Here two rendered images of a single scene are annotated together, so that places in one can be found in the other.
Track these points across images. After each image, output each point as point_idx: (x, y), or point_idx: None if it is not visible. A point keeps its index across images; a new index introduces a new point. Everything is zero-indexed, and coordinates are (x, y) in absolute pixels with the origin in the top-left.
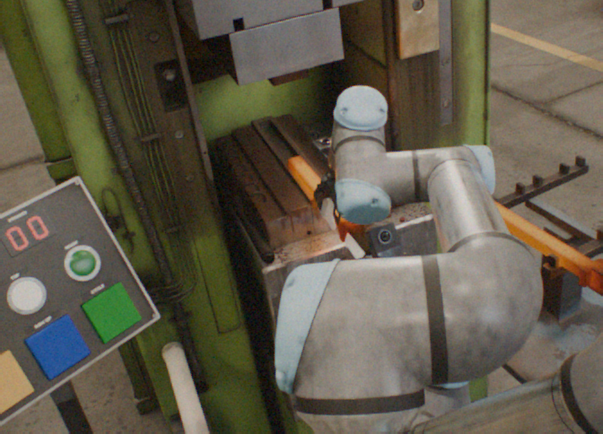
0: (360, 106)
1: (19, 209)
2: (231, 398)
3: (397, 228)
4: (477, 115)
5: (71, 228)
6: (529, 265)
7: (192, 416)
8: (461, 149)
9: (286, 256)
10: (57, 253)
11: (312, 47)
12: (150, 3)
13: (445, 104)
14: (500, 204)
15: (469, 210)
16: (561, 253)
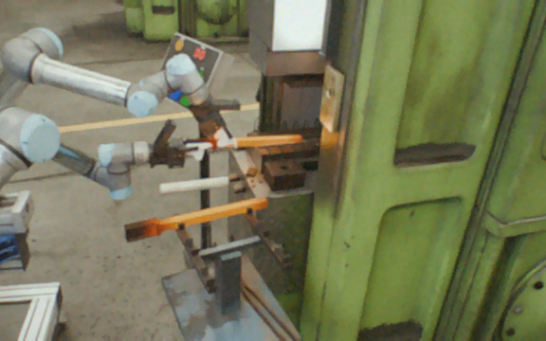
0: (173, 60)
1: (205, 45)
2: None
3: (248, 185)
4: (347, 209)
5: (207, 63)
6: (18, 58)
7: (209, 179)
8: (143, 90)
9: (236, 152)
10: (198, 67)
11: (261, 60)
12: None
13: (336, 179)
14: (237, 207)
15: (70, 65)
16: (175, 216)
